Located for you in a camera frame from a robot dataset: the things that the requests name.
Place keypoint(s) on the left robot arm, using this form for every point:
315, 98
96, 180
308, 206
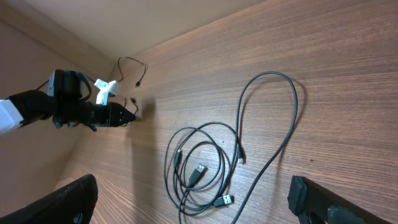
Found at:
72, 99

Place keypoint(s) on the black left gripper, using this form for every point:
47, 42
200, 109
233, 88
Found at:
92, 115

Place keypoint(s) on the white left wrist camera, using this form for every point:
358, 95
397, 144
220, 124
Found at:
106, 89

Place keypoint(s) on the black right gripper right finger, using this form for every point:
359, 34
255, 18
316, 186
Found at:
313, 204

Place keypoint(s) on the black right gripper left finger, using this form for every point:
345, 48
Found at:
72, 204

